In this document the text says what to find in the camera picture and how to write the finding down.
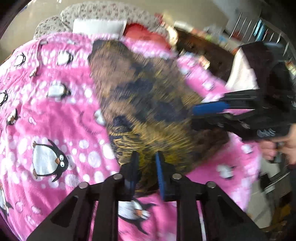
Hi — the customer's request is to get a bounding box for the floral grey bedding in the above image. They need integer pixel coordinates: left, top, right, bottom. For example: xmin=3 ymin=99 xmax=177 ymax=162
xmin=33 ymin=1 xmax=169 ymax=40

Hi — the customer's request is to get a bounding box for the black yellow patterned garment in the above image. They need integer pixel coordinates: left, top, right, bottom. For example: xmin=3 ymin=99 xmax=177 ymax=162
xmin=88 ymin=40 xmax=229 ymax=197

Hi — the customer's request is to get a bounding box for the person's right hand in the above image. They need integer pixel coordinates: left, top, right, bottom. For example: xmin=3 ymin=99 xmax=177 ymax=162
xmin=259 ymin=133 xmax=295 ymax=165

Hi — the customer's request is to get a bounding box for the pink penguin blanket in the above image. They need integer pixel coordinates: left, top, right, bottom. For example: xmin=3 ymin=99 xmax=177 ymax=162
xmin=1 ymin=33 xmax=260 ymax=240

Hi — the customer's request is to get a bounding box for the red cushion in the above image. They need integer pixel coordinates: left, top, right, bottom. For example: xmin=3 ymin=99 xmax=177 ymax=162
xmin=123 ymin=23 xmax=171 ymax=50

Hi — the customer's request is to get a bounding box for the dark carved wooden headboard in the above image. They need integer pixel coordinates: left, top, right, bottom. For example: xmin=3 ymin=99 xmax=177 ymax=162
xmin=176 ymin=28 xmax=234 ymax=82

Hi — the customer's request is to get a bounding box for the white pillow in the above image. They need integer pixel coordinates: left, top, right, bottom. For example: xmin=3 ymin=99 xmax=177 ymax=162
xmin=72 ymin=19 xmax=127 ymax=37

